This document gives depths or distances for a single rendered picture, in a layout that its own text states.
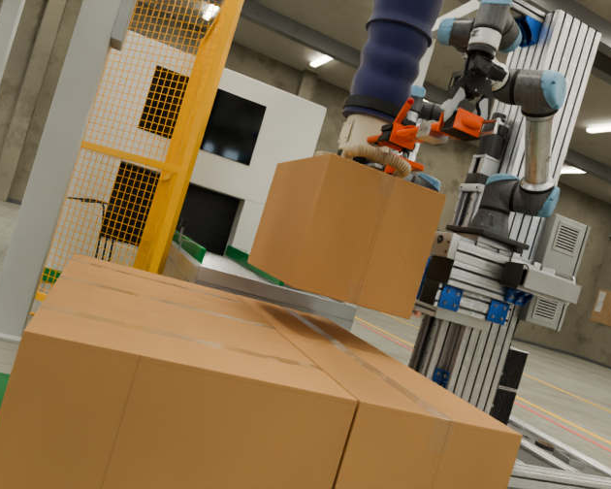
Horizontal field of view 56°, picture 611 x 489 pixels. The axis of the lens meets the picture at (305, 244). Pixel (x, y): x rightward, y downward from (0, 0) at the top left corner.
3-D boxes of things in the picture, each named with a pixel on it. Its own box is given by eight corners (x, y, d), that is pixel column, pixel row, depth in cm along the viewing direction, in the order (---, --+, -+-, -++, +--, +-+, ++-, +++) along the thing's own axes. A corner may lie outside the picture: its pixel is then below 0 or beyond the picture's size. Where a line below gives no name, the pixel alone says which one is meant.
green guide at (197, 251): (159, 236, 446) (162, 225, 446) (172, 240, 449) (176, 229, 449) (181, 259, 294) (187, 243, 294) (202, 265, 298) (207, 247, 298)
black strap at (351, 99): (333, 111, 208) (336, 100, 208) (388, 132, 216) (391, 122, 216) (357, 101, 187) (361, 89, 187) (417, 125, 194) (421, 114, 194)
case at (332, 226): (246, 262, 221) (276, 162, 221) (338, 288, 233) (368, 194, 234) (290, 286, 164) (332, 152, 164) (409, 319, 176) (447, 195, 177)
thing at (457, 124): (435, 130, 147) (441, 112, 147) (459, 140, 149) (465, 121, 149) (454, 127, 139) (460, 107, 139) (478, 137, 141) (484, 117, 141)
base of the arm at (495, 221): (489, 238, 227) (496, 213, 228) (516, 242, 214) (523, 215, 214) (459, 227, 222) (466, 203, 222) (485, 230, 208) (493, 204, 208)
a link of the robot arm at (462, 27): (494, 76, 201) (441, 5, 162) (526, 77, 195) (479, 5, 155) (485, 107, 201) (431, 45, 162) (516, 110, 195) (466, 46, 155)
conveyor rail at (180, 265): (148, 253, 444) (156, 230, 444) (156, 255, 446) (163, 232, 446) (182, 313, 226) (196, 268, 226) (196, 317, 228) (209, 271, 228)
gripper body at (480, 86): (468, 104, 152) (481, 60, 152) (488, 99, 144) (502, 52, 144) (444, 93, 150) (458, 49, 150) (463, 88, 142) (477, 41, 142)
